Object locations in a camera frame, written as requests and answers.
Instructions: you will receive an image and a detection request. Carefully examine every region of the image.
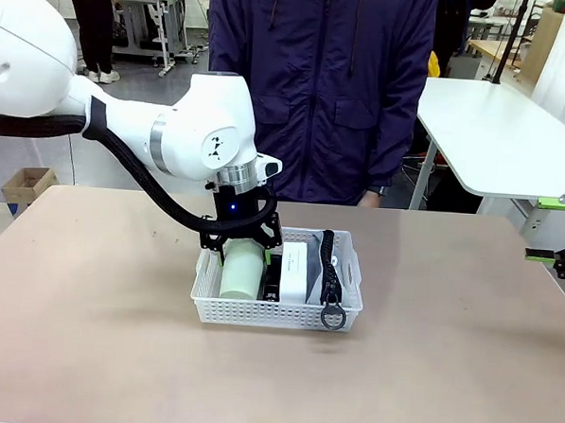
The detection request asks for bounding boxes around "white perforated plastic basket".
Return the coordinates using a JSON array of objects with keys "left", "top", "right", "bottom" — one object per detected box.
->
[{"left": 188, "top": 220, "right": 369, "bottom": 334}]

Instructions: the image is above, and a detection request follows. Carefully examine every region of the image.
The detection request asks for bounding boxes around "person in purple jacket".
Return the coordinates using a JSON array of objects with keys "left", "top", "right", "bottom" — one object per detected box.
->
[{"left": 198, "top": 0, "right": 440, "bottom": 211}]

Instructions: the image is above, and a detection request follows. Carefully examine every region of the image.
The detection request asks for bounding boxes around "black braided cable sleeve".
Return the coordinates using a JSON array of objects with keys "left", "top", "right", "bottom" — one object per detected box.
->
[{"left": 0, "top": 91, "right": 285, "bottom": 243}]

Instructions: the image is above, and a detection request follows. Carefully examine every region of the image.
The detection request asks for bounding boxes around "white rectangular box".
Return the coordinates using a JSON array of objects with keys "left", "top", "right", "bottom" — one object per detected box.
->
[{"left": 277, "top": 239, "right": 311, "bottom": 305}]

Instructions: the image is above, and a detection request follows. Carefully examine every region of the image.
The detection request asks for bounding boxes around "black stapler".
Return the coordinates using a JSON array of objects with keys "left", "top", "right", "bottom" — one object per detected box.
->
[{"left": 257, "top": 250, "right": 284, "bottom": 303}]

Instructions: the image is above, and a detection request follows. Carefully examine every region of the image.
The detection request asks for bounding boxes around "brown cardboard box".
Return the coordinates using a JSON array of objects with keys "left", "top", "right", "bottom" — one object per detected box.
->
[{"left": 0, "top": 165, "right": 61, "bottom": 209}]

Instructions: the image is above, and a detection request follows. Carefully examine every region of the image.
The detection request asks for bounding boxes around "large white table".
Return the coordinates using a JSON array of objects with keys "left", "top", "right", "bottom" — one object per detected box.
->
[{"left": 408, "top": 76, "right": 565, "bottom": 219}]

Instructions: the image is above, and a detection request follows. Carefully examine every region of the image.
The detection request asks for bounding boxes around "bystander in dark clothes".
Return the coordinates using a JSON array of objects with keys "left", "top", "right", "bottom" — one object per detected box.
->
[{"left": 433, "top": 0, "right": 475, "bottom": 80}]

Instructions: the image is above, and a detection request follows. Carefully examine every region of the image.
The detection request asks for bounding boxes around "person's left forearm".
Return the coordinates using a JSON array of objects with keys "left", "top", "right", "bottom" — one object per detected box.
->
[{"left": 366, "top": 92, "right": 430, "bottom": 196}]

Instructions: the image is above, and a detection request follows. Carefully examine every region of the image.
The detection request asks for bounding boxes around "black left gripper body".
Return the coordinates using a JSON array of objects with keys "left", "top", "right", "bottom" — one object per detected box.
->
[{"left": 199, "top": 182, "right": 278, "bottom": 243}]

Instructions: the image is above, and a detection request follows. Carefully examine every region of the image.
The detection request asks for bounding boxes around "black stand pole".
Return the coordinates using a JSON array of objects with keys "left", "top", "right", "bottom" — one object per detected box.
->
[{"left": 488, "top": 0, "right": 533, "bottom": 88}]

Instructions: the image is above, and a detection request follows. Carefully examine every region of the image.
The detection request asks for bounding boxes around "person's left hand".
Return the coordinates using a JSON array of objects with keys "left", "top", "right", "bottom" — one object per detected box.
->
[{"left": 357, "top": 189, "right": 384, "bottom": 209}]

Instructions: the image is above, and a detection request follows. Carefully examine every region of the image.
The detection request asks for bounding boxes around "bystander in grey top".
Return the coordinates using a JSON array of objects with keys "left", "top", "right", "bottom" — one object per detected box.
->
[{"left": 63, "top": 0, "right": 127, "bottom": 85}]

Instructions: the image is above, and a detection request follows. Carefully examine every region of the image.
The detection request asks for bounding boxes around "pale green plastic cup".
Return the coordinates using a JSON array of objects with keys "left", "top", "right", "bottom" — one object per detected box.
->
[{"left": 219, "top": 236, "right": 268, "bottom": 301}]

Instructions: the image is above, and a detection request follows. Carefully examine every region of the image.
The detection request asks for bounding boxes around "brown wooden board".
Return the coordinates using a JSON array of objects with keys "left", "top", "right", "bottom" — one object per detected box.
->
[{"left": 520, "top": 5, "right": 565, "bottom": 86}]

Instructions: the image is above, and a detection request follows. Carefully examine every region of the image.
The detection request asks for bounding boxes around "wooden background table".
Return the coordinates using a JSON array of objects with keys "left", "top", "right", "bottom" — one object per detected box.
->
[{"left": 466, "top": 37, "right": 527, "bottom": 74}]

